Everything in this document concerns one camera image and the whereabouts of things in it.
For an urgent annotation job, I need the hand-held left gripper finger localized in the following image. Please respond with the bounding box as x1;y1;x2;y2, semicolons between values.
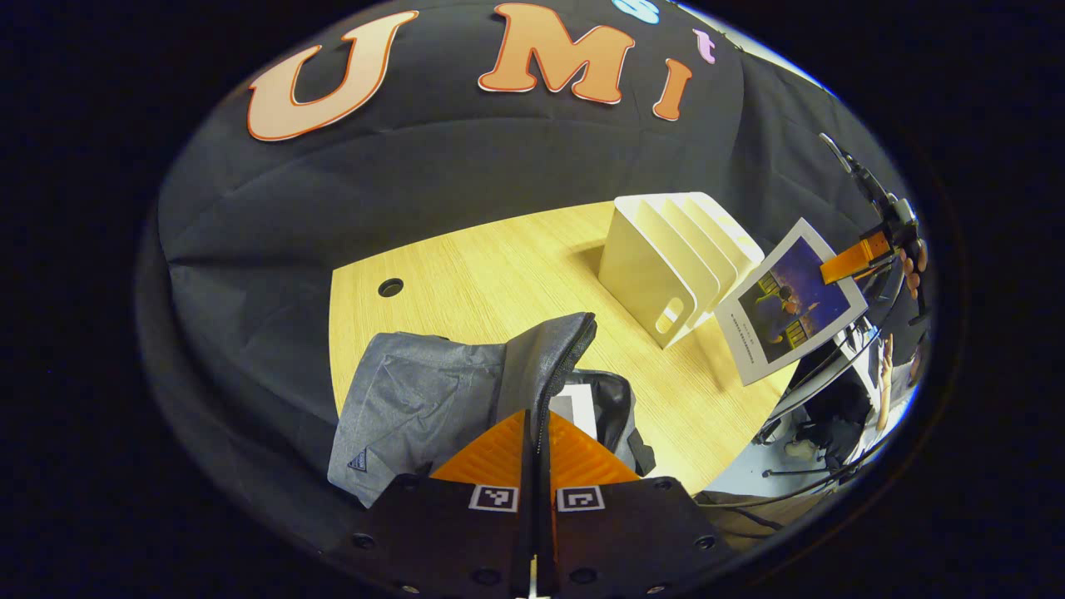
329;409;533;599
532;412;737;599

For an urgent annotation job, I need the purple cover book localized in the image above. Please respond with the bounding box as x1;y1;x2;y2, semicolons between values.
713;217;869;388

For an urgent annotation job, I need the grey schoolbag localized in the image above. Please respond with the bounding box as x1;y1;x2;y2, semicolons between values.
327;312;658;508

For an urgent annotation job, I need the white bookshelf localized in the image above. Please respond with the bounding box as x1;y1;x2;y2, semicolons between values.
597;191;766;350

